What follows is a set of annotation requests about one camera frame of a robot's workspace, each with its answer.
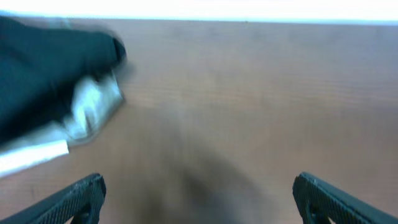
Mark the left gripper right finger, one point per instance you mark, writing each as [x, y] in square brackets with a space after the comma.
[320, 202]

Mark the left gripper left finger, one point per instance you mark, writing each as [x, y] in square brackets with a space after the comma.
[80, 202]

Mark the black leggings with red waistband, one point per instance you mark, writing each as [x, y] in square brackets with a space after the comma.
[40, 68]

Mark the folded white garment under pile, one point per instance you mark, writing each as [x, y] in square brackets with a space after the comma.
[18, 159]

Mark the folded beige garment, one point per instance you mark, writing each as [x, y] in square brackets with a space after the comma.
[93, 103]

